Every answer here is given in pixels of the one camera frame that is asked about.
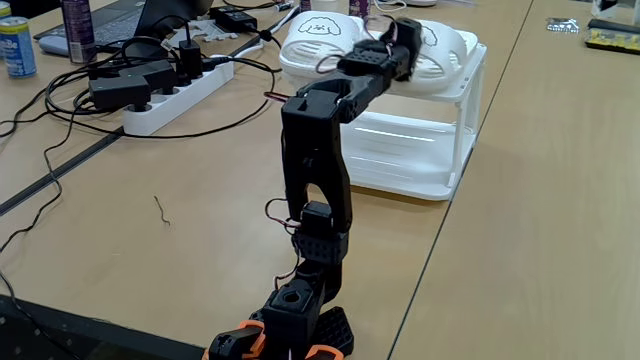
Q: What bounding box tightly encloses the thin dark twig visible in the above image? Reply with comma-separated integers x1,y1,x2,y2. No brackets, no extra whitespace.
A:
153,194,172,227

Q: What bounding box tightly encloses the white coiled cable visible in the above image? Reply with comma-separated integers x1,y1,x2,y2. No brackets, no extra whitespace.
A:
372,0,410,14

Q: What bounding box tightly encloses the black plug-in charger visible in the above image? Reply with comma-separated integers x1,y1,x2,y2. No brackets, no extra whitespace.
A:
178,39,205,82

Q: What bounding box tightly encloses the dark laptop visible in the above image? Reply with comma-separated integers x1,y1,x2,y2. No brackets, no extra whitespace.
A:
33,0,215,47

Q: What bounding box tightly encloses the black and yellow box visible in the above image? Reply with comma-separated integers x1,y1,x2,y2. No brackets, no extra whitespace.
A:
583,18,640,56

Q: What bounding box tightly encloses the thin black trailing cable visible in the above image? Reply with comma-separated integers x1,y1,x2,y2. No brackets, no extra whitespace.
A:
0,107,81,254

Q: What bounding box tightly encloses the white printed bracket part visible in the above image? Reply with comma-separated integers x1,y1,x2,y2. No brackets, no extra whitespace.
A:
160,19,239,51

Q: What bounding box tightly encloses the white plastic box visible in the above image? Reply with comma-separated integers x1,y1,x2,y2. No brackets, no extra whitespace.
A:
590,0,640,26

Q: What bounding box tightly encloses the tall purple drink can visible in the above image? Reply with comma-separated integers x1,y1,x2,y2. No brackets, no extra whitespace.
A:
60,0,98,65

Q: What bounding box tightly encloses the white slipper with dog print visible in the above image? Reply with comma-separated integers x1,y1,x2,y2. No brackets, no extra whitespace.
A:
394,18,480,96
278,10,369,80

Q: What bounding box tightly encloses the white power strip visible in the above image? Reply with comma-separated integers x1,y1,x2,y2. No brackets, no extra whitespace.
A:
122,55,235,137

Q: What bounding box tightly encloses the white two-tier shoe rack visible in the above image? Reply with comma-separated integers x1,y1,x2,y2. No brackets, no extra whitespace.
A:
281,28,489,202

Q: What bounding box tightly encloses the silver foil wrapper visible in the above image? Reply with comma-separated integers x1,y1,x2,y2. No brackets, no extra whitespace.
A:
544,17,582,35

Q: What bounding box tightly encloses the large black power adapter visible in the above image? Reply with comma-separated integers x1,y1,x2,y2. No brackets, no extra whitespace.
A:
88,74,152,113

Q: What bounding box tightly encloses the black cable with ferrite bead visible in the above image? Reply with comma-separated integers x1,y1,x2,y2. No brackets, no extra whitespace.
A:
252,27,289,76

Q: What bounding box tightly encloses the blue drink can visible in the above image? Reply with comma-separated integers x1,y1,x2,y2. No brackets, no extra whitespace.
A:
0,16,38,79

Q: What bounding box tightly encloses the black power brick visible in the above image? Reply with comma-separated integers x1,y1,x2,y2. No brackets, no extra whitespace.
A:
208,5,259,34

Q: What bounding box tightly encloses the pale blue mouse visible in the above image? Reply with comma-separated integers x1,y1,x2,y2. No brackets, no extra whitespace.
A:
38,35,72,58

